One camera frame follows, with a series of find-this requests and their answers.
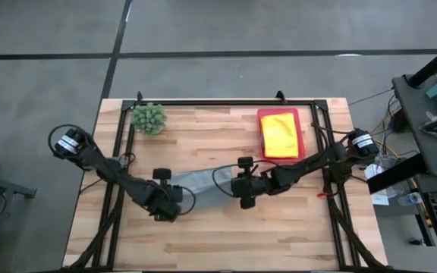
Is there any green plant in patterned pot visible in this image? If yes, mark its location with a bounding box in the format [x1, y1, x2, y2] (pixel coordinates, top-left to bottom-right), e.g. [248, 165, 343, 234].
[130, 102, 168, 137]

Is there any clear plastic bottle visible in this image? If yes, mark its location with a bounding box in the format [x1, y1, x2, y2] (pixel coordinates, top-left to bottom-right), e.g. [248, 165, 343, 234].
[397, 191, 425, 208]

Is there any black diagonal pole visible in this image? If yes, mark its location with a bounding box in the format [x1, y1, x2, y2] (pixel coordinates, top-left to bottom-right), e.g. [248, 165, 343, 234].
[407, 36, 437, 89]

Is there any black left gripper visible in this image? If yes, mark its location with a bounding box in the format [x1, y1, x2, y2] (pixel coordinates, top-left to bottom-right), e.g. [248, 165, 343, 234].
[143, 180, 185, 223]

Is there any dark grey side desk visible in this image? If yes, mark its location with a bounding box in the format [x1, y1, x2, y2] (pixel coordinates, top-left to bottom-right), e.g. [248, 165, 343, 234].
[366, 74, 437, 272]

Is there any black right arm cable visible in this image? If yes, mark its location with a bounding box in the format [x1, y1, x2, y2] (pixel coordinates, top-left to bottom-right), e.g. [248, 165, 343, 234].
[211, 121, 353, 199]

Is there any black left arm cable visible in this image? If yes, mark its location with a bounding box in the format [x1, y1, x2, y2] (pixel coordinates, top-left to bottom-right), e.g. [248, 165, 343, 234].
[46, 123, 198, 217]

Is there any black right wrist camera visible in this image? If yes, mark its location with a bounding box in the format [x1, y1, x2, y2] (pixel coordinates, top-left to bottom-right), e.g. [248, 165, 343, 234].
[237, 155, 255, 170]

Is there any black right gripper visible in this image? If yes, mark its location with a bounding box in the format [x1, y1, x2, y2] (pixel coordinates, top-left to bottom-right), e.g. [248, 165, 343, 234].
[230, 168, 278, 211]

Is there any white paper sheet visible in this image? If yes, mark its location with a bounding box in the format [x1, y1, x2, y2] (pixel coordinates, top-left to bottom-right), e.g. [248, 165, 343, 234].
[363, 162, 392, 207]

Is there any yellow microfiber towel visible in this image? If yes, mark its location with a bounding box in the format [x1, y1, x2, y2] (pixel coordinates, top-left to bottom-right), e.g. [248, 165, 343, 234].
[259, 111, 300, 160]

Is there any pink plastic tray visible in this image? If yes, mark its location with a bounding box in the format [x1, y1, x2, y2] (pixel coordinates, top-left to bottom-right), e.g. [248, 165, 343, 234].
[256, 107, 307, 165]

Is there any grey microfiber towel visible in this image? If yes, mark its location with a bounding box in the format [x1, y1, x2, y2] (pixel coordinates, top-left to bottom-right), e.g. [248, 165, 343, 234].
[171, 166, 243, 211]

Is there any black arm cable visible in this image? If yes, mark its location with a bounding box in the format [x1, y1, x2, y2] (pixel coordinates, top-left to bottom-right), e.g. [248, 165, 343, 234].
[46, 123, 198, 217]
[211, 121, 353, 199]

